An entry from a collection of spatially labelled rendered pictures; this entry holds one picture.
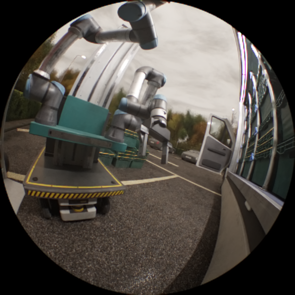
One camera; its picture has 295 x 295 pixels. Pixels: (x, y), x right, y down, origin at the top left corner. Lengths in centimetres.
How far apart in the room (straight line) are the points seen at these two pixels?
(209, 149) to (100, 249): 309
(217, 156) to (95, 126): 305
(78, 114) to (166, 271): 117
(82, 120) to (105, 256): 88
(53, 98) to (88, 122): 32
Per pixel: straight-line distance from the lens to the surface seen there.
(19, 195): 110
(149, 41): 41
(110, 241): 78
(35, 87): 60
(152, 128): 37
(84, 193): 61
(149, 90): 77
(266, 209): 36
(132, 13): 35
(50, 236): 80
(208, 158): 312
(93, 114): 76
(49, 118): 61
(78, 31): 65
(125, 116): 70
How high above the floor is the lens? 69
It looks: 4 degrees down
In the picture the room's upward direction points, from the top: 18 degrees clockwise
